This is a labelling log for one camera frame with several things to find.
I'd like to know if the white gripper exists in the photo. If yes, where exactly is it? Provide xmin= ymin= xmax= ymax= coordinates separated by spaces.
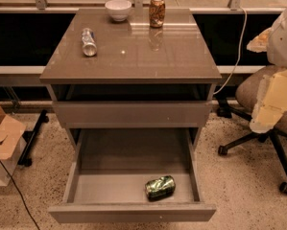
xmin=247 ymin=8 xmax=287 ymax=133

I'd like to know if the crushed green soda can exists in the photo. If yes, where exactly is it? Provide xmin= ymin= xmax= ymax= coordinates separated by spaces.
xmin=145 ymin=175 xmax=176 ymax=199

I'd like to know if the grey drawer cabinet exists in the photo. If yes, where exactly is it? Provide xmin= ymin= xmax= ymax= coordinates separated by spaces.
xmin=40 ymin=9 xmax=221 ymax=144

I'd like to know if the brown soda can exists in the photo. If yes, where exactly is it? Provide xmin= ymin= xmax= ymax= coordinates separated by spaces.
xmin=149 ymin=0 xmax=165 ymax=28

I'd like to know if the open grey middle drawer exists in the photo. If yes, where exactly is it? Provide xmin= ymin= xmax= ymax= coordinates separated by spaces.
xmin=49 ymin=128 xmax=216 ymax=223

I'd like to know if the closed grey top drawer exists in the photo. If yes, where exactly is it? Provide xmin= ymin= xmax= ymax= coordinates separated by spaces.
xmin=53 ymin=101 xmax=211 ymax=128

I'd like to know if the brown office chair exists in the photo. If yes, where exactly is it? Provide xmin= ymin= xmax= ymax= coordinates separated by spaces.
xmin=216 ymin=65 xmax=287 ymax=195

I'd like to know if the white ceramic bowl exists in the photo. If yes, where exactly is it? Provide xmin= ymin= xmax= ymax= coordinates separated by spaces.
xmin=105 ymin=0 xmax=132 ymax=22

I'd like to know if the black stand leg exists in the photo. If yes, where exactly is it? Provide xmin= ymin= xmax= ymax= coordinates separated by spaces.
xmin=18 ymin=109 xmax=49 ymax=167

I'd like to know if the cardboard box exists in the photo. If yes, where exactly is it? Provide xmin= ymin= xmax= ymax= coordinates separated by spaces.
xmin=0 ymin=106 xmax=26 ymax=186

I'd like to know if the white hanging cable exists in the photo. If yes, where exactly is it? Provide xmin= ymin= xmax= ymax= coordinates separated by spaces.
xmin=212 ymin=7 xmax=249 ymax=96

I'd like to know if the black floor cable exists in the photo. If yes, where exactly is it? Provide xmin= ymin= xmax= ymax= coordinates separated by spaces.
xmin=0 ymin=143 xmax=41 ymax=230

